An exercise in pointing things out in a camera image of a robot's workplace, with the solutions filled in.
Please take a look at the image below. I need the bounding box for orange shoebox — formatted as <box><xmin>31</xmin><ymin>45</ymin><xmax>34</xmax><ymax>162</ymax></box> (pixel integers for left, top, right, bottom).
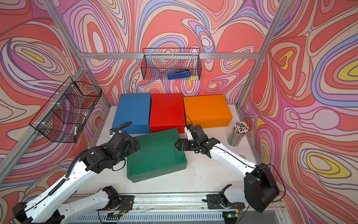
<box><xmin>183</xmin><ymin>95</ymin><xmax>233</xmax><ymax>128</ymax></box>

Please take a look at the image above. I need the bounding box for green shoebox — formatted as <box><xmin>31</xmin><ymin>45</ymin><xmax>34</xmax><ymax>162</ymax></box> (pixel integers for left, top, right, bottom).
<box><xmin>127</xmin><ymin>128</ymin><xmax>187</xmax><ymax>183</ymax></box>

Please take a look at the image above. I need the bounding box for red shoebox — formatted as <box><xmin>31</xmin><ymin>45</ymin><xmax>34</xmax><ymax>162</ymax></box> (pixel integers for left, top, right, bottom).
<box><xmin>149</xmin><ymin>93</ymin><xmax>186</xmax><ymax>133</ymax></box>

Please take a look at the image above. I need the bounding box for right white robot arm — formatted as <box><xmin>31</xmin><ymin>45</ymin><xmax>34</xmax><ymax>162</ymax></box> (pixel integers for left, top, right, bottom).
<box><xmin>175</xmin><ymin>125</ymin><xmax>280</xmax><ymax>212</ymax></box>

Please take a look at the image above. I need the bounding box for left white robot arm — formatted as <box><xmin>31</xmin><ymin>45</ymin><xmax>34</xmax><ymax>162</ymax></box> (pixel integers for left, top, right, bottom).
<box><xmin>12</xmin><ymin>133</ymin><xmax>140</xmax><ymax>224</ymax></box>

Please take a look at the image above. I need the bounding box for blue shoebox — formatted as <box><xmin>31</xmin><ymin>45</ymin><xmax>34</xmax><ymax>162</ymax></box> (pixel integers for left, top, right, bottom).
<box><xmin>112</xmin><ymin>93</ymin><xmax>151</xmax><ymax>134</ymax></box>

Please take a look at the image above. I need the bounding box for metal cup of pencils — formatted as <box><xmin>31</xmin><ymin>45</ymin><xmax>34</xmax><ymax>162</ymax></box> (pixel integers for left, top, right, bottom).
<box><xmin>227</xmin><ymin>121</ymin><xmax>249</xmax><ymax>147</ymax></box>

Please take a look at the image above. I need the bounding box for marker in left basket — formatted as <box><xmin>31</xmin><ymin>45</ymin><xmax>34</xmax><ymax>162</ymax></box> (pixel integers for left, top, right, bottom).
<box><xmin>73</xmin><ymin>126</ymin><xmax>77</xmax><ymax>143</ymax></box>

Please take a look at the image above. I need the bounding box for blue stapler in basket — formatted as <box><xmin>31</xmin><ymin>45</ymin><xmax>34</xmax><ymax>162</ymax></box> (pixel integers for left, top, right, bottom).
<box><xmin>167</xmin><ymin>69</ymin><xmax>192</xmax><ymax>80</ymax></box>

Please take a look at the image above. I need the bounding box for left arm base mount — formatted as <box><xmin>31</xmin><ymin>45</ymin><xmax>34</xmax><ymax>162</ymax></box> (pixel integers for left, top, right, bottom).
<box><xmin>98</xmin><ymin>195</ymin><xmax>135</xmax><ymax>212</ymax></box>

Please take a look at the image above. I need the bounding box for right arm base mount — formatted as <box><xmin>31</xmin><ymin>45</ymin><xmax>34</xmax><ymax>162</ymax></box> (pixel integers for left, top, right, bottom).
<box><xmin>202</xmin><ymin>193</ymin><xmax>245</xmax><ymax>211</ymax></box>

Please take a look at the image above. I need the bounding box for black wire basket left wall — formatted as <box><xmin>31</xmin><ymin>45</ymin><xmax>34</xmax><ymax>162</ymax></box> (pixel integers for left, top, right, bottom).
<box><xmin>29</xmin><ymin>77</ymin><xmax>102</xmax><ymax>143</ymax></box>

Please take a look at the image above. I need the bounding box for black wire basket wall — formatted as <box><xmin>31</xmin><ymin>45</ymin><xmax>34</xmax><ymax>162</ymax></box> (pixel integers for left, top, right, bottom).
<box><xmin>141</xmin><ymin>47</ymin><xmax>202</xmax><ymax>81</ymax></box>
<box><xmin>29</xmin><ymin>77</ymin><xmax>102</xmax><ymax>143</ymax></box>

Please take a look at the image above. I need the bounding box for aluminium rail front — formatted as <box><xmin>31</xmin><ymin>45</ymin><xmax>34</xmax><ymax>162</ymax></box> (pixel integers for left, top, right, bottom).
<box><xmin>53</xmin><ymin>191</ymin><xmax>289</xmax><ymax>224</ymax></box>

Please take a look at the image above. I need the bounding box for black wire basket back wall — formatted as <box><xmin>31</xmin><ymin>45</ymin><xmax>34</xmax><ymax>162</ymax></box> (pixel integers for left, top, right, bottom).
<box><xmin>141</xmin><ymin>47</ymin><xmax>202</xmax><ymax>81</ymax></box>

